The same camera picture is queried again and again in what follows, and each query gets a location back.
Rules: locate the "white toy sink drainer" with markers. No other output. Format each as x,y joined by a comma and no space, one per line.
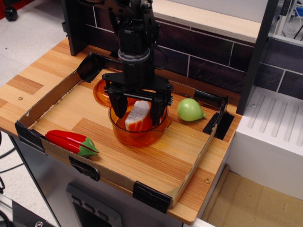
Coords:
268,144

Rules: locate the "toy oven control panel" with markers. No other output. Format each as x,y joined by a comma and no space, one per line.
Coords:
91,212

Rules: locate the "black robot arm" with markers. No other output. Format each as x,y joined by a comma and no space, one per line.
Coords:
137,31

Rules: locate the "cardboard fence with black tape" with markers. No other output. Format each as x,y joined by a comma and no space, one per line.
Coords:
174,174

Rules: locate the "orange transparent pot lid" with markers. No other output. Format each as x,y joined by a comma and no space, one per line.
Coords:
102,97

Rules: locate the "orange transparent pot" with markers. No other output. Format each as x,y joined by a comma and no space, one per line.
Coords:
142,138

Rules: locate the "red toy chili pepper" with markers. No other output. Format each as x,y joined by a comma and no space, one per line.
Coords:
73,142

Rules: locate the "salmon sushi toy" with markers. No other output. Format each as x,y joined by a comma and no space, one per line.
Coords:
139,117

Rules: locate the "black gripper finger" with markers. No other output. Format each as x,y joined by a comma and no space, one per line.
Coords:
158,105
119,103

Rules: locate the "green toy pear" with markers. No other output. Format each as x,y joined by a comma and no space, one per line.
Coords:
190,110

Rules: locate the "black caster wheel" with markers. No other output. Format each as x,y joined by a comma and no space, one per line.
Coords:
10,13

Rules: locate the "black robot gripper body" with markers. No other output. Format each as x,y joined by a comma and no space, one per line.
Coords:
138,79

